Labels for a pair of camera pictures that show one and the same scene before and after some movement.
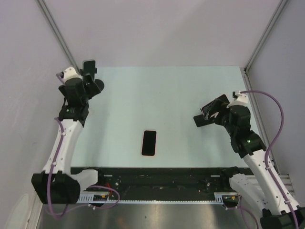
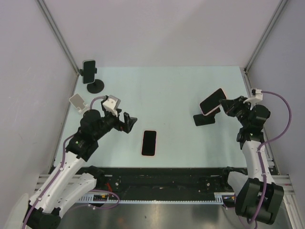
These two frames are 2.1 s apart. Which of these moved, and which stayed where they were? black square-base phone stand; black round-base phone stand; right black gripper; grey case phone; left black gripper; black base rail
Moved: right black gripper; left black gripper
Stayed: grey case phone; black base rail; black round-base phone stand; black square-base phone stand
